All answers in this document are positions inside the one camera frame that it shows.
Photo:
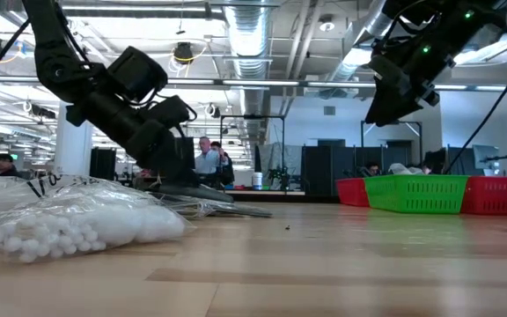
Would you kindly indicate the black partition panels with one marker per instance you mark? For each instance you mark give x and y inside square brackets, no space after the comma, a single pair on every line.
[324,171]

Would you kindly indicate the grey monitor back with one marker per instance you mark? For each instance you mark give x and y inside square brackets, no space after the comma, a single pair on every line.
[484,154]

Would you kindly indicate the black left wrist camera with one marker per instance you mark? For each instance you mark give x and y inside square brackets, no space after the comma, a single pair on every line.
[170,112]

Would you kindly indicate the black comb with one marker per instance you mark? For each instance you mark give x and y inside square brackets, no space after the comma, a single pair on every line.
[240,211]

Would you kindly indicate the white building column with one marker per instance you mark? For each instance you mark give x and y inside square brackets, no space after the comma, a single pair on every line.
[73,154]

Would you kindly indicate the green plastic basket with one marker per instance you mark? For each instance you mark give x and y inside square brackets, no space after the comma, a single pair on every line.
[416,193]

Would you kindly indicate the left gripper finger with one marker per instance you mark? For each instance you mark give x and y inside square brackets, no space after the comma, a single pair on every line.
[178,169]

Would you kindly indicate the black cabinet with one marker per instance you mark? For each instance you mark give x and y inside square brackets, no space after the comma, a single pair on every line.
[103,163]

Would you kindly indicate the clear plastic bag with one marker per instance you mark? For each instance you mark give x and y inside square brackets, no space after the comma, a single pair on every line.
[405,169]

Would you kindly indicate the white plastic tub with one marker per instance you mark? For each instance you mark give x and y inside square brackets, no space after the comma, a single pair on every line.
[257,181]

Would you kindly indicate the long ceiling light strip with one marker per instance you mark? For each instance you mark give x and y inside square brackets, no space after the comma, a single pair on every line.
[258,82]

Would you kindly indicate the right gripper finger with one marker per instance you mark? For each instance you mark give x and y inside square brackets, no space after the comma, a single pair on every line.
[387,94]

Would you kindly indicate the black gantry frame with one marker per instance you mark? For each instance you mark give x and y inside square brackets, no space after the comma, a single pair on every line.
[420,145]
[253,116]

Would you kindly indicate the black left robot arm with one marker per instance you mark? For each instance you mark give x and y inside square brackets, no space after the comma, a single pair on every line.
[60,66]

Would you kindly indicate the clear bag of cotton balls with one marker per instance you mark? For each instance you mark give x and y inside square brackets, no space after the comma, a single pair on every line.
[82,229]
[38,187]

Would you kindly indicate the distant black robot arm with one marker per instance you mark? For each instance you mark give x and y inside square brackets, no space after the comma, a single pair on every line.
[280,176]

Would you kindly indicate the white ceiling smoke detector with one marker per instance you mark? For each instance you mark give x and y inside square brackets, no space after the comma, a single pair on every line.
[326,24]

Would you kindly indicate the silver ribbed ceiling duct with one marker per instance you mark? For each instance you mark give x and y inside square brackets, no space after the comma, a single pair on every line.
[247,35]

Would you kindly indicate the small red plastic basket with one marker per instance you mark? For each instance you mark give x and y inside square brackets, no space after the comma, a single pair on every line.
[352,191]

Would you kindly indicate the person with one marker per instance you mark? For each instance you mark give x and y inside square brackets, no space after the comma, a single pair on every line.
[373,168]
[226,167]
[207,160]
[5,165]

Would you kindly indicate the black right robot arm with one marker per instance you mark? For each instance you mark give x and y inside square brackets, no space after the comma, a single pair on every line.
[478,26]

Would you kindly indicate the dark toiletry item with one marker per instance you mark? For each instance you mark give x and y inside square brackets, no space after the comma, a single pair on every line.
[214,194]

